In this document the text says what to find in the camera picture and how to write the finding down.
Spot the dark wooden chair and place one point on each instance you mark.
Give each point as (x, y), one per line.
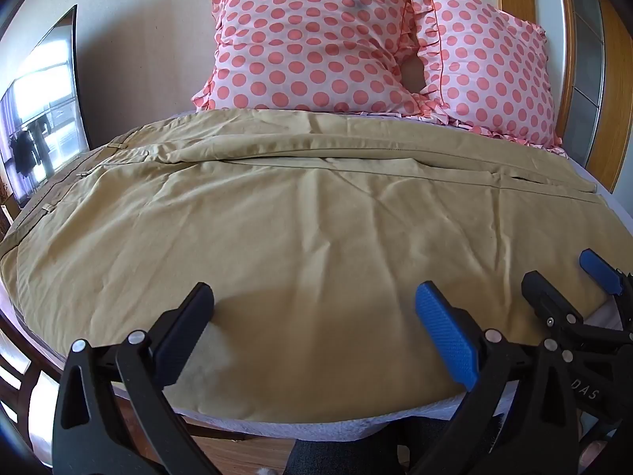
(15, 371)

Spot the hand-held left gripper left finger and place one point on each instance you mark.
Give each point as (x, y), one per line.
(184, 329)

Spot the small pink polka-dot pillow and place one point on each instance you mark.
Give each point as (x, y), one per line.
(494, 64)

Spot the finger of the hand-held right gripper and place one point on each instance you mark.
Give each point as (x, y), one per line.
(546, 297)
(599, 269)

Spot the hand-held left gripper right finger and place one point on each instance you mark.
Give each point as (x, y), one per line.
(445, 331)

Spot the person's leg in dark trousers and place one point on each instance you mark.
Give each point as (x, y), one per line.
(346, 450)

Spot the wooden headboard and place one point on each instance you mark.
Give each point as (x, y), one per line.
(606, 123)

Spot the large pink polka-dot pillow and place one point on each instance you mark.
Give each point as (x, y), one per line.
(306, 39)

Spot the khaki pants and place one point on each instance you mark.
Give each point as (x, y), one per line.
(296, 237)

